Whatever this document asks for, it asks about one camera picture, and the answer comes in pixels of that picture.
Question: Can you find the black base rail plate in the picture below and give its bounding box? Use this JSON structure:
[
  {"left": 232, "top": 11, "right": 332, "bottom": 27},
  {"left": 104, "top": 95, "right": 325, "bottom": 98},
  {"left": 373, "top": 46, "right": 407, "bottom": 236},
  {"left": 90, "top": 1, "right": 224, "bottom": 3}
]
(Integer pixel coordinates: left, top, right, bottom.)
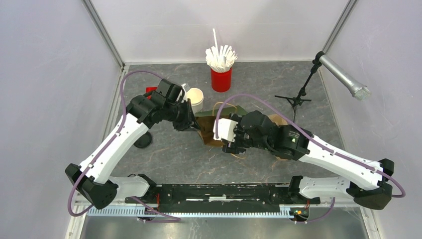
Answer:
[{"left": 124, "top": 183, "right": 320, "bottom": 214}]

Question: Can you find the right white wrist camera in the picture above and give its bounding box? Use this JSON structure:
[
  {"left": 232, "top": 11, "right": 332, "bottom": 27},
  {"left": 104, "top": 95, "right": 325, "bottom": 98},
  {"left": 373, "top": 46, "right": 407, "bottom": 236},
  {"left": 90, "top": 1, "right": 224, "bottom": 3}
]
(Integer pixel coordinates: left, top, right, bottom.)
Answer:
[{"left": 213, "top": 119, "right": 238, "bottom": 142}]

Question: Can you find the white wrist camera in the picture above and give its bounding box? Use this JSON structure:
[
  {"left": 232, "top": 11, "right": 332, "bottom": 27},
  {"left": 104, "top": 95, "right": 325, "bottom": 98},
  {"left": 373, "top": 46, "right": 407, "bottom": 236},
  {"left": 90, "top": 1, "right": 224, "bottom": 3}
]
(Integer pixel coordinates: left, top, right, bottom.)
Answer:
[
  {"left": 177, "top": 83, "right": 190, "bottom": 103},
  {"left": 213, "top": 119, "right": 238, "bottom": 142}
]

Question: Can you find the stack of paper cups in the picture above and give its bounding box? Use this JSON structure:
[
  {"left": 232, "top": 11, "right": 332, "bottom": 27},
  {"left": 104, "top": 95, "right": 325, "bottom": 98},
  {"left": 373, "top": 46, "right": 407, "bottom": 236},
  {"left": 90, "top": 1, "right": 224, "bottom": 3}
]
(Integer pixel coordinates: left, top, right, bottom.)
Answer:
[{"left": 187, "top": 88, "right": 204, "bottom": 114}]

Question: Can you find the red straw holder cup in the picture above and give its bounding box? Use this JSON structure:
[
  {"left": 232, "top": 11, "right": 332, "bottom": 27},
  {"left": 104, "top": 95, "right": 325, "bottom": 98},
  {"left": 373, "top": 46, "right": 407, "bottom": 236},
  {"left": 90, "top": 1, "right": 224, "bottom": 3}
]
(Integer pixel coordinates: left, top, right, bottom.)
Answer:
[{"left": 211, "top": 68, "right": 232, "bottom": 93}]

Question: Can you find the green and brown paper bag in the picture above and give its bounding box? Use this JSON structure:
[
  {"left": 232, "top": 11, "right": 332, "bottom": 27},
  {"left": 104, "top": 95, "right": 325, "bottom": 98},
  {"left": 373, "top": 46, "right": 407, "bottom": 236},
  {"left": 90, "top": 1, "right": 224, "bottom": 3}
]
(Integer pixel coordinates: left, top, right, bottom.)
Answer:
[{"left": 195, "top": 102, "right": 247, "bottom": 148}]

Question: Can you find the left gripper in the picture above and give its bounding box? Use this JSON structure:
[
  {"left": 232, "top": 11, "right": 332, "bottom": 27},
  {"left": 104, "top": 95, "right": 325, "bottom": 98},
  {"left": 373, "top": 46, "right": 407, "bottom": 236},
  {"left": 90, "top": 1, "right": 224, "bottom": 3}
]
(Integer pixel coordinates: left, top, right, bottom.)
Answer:
[{"left": 163, "top": 98, "right": 201, "bottom": 131}]

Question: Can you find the bundle of white straws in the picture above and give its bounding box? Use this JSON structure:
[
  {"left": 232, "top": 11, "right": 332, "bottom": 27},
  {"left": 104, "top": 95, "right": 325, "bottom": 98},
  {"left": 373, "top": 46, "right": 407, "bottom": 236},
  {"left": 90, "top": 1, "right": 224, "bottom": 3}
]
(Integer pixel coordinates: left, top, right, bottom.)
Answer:
[{"left": 205, "top": 28, "right": 238, "bottom": 73}]

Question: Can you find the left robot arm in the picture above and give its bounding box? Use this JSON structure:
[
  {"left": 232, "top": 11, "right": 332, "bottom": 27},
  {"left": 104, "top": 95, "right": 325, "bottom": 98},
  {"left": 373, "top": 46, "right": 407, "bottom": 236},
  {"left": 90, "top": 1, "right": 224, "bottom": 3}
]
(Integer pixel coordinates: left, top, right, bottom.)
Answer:
[{"left": 65, "top": 79, "right": 200, "bottom": 210}]

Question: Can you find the stack of black lids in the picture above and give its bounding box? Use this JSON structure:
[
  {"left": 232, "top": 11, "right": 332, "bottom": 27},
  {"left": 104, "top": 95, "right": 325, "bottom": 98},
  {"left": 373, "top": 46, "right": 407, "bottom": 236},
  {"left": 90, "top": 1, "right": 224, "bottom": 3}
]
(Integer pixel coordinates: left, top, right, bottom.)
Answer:
[{"left": 133, "top": 131, "right": 153, "bottom": 148}]

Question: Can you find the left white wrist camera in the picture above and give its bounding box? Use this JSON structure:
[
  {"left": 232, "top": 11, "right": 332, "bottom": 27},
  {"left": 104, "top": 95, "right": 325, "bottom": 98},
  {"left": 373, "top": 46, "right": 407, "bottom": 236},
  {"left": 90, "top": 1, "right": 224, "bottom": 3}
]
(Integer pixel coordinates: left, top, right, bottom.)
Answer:
[{"left": 177, "top": 83, "right": 190, "bottom": 103}]

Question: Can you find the brown pulp cup carrier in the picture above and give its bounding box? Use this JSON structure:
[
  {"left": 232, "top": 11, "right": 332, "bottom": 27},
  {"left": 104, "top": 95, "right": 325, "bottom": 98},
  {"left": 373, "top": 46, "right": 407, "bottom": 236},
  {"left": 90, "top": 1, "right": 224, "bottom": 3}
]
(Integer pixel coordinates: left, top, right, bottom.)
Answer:
[{"left": 268, "top": 114, "right": 288, "bottom": 161}]

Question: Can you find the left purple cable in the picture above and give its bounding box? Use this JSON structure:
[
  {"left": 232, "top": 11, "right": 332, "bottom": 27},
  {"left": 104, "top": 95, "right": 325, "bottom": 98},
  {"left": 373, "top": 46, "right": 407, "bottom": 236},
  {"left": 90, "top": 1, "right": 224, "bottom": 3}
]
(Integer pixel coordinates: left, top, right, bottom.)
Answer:
[{"left": 67, "top": 70, "right": 183, "bottom": 224}]

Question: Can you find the silver microphone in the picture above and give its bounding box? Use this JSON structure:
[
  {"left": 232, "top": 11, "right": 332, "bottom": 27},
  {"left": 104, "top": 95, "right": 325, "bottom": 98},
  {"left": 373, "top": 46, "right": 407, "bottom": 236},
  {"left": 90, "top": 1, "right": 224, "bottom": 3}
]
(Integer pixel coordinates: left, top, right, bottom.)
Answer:
[{"left": 316, "top": 51, "right": 371, "bottom": 101}]

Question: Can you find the red plastic bracket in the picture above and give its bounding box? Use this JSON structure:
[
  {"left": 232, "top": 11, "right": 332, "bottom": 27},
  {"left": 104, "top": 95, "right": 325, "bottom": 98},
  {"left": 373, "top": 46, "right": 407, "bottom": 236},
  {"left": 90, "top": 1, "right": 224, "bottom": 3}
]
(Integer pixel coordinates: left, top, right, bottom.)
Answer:
[{"left": 145, "top": 87, "right": 157, "bottom": 99}]

